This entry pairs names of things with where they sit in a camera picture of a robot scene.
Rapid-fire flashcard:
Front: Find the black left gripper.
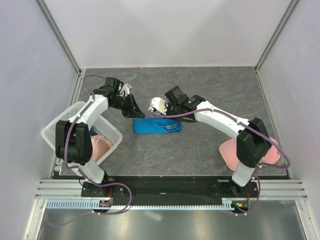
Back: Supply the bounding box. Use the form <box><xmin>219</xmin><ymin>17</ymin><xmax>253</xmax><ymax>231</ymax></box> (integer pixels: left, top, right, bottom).
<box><xmin>111</xmin><ymin>93</ymin><xmax>146</xmax><ymax>120</ymax></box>

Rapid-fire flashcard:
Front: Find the iridescent rainbow fork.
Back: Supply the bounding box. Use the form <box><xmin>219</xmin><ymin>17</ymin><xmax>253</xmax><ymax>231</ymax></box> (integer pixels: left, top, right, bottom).
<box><xmin>162</xmin><ymin>124</ymin><xmax>179</xmax><ymax>131</ymax></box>

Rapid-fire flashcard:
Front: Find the blue cloth napkin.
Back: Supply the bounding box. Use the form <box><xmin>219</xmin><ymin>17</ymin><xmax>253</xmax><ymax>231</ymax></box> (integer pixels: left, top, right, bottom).
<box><xmin>133</xmin><ymin>117</ymin><xmax>182</xmax><ymax>134</ymax></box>

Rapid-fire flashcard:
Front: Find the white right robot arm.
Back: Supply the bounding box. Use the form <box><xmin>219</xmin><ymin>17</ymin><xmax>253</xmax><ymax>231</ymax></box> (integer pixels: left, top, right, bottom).
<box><xmin>165</xmin><ymin>92</ymin><xmax>272</xmax><ymax>197</ymax></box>

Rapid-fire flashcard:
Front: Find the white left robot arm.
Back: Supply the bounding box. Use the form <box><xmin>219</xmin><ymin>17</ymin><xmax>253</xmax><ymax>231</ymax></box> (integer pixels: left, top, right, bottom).
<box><xmin>55</xmin><ymin>84</ymin><xmax>145</xmax><ymax>197</ymax></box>

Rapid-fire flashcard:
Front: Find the pink cap in basket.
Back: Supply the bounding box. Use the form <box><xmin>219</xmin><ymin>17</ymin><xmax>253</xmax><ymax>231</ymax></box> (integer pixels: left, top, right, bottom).
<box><xmin>91</xmin><ymin>135</ymin><xmax>115</xmax><ymax>162</ymax></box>

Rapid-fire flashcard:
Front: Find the pink baseball cap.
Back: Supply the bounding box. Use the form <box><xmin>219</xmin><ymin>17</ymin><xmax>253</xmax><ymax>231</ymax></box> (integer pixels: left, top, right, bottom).
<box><xmin>219</xmin><ymin>138</ymin><xmax>281</xmax><ymax>171</ymax></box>

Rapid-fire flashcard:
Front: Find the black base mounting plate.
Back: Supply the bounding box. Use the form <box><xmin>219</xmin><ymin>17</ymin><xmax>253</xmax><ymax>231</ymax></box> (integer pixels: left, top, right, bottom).
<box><xmin>81</xmin><ymin>176</ymin><xmax>259</xmax><ymax>205</ymax></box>

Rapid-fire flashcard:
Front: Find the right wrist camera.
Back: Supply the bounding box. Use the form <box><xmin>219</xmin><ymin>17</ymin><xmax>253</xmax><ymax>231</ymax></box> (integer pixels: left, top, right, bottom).
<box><xmin>148</xmin><ymin>86</ymin><xmax>191</xmax><ymax>116</ymax></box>

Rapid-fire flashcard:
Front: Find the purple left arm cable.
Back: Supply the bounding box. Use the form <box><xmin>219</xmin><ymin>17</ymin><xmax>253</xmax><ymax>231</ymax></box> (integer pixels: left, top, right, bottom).
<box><xmin>63</xmin><ymin>74</ymin><xmax>137</xmax><ymax>187</ymax></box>

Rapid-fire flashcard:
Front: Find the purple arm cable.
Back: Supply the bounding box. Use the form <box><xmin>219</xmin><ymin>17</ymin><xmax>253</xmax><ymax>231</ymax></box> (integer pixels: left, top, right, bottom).
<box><xmin>149</xmin><ymin>108</ymin><xmax>291</xmax><ymax>216</ymax></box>
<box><xmin>63</xmin><ymin>74</ymin><xmax>137</xmax><ymax>187</ymax></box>

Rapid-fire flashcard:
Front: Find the light blue cable duct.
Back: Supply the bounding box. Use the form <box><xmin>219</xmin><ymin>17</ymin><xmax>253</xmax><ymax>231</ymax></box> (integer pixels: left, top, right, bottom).
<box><xmin>46</xmin><ymin>199</ymin><xmax>235</xmax><ymax>211</ymax></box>

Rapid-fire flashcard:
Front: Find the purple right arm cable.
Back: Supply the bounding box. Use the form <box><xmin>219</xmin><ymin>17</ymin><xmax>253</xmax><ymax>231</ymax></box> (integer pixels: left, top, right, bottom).
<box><xmin>149</xmin><ymin>108</ymin><xmax>291</xmax><ymax>216</ymax></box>

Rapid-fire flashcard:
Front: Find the left aluminium frame post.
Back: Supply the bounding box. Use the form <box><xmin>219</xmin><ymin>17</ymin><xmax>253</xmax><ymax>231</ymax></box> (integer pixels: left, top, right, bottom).
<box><xmin>33</xmin><ymin>0</ymin><xmax>83</xmax><ymax>76</ymax></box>

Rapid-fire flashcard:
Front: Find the aluminium frame post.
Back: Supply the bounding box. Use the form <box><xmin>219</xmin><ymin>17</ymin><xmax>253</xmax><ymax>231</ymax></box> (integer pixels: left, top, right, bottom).
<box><xmin>254</xmin><ymin>0</ymin><xmax>302</xmax><ymax>73</ymax></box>
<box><xmin>33</xmin><ymin>0</ymin><xmax>83</xmax><ymax>76</ymax></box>

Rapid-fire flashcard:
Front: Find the right aluminium frame post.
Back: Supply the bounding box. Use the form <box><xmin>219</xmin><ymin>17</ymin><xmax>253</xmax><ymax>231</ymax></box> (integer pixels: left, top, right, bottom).
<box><xmin>254</xmin><ymin>0</ymin><xmax>302</xmax><ymax>73</ymax></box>

